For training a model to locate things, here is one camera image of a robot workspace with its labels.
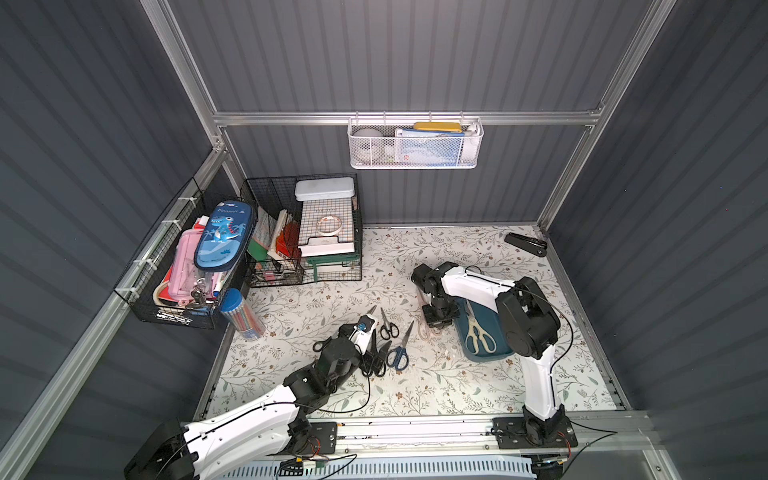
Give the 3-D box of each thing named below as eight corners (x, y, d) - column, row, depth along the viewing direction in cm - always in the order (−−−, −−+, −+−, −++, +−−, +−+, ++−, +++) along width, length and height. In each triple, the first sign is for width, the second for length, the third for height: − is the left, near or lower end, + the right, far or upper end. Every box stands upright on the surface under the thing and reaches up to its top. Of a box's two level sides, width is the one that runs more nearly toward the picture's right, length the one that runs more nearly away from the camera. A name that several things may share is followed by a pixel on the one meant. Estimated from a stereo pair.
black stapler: (502, 243, 118) (504, 239, 116) (506, 234, 121) (508, 230, 119) (543, 257, 113) (546, 253, 111) (546, 247, 116) (548, 243, 114)
